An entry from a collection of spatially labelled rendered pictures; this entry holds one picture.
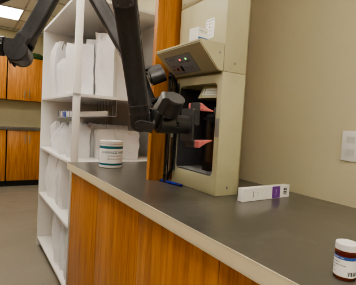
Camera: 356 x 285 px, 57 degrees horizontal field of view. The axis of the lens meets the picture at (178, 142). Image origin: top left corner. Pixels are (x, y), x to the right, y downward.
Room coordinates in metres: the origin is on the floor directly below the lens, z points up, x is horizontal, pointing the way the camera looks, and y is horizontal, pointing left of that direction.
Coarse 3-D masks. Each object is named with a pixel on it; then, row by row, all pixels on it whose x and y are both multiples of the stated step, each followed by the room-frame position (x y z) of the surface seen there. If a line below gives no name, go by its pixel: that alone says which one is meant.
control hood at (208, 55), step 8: (200, 40) 1.17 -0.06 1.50; (208, 40) 1.19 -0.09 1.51; (168, 48) 1.35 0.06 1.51; (176, 48) 1.30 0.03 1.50; (184, 48) 1.26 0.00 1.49; (192, 48) 1.22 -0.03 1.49; (200, 48) 1.19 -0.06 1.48; (208, 48) 1.18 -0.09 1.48; (216, 48) 1.20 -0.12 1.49; (160, 56) 1.42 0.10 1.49; (168, 56) 1.38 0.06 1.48; (192, 56) 1.26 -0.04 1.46; (200, 56) 1.23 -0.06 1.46; (208, 56) 1.19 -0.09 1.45; (216, 56) 1.20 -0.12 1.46; (200, 64) 1.26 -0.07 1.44; (208, 64) 1.23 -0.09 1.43; (216, 64) 1.21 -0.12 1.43; (192, 72) 1.34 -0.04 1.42; (200, 72) 1.31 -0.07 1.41; (208, 72) 1.28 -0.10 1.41
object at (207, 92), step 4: (204, 88) 1.37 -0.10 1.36; (208, 88) 1.34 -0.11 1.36; (212, 88) 1.33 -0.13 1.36; (216, 88) 1.33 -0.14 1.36; (204, 92) 1.35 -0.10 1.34; (208, 92) 1.33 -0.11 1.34; (212, 92) 1.32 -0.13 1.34; (216, 92) 1.32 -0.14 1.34; (200, 96) 1.37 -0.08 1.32; (204, 96) 1.34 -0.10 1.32; (208, 96) 1.33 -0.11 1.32; (212, 96) 1.32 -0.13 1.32; (216, 96) 1.31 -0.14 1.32; (204, 100) 1.46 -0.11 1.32; (208, 100) 1.47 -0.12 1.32; (212, 100) 1.48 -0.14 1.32
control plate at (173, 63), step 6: (180, 54) 1.31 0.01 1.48; (186, 54) 1.28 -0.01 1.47; (168, 60) 1.40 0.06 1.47; (174, 60) 1.37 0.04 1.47; (186, 60) 1.30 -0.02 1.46; (192, 60) 1.28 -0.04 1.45; (174, 66) 1.40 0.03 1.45; (186, 66) 1.33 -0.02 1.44; (174, 72) 1.44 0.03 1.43; (180, 72) 1.40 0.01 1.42; (186, 72) 1.37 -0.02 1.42
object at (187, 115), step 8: (184, 112) 1.04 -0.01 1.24; (192, 112) 1.01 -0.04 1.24; (176, 120) 0.98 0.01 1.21; (184, 120) 1.00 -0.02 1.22; (192, 120) 1.01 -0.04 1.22; (176, 128) 0.98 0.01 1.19; (184, 128) 1.00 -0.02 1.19; (192, 128) 1.01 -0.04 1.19; (184, 136) 1.04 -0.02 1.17; (192, 136) 1.01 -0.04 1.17
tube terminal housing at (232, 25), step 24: (216, 0) 1.28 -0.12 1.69; (240, 0) 1.26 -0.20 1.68; (192, 24) 1.41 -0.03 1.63; (216, 24) 1.27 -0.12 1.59; (240, 24) 1.26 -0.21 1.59; (240, 48) 1.26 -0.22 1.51; (216, 72) 1.26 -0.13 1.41; (240, 72) 1.27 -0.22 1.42; (240, 96) 1.27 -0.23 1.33; (240, 120) 1.28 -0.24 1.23; (216, 144) 1.23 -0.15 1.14; (240, 144) 1.30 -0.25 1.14; (216, 168) 1.23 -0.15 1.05; (216, 192) 1.23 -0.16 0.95
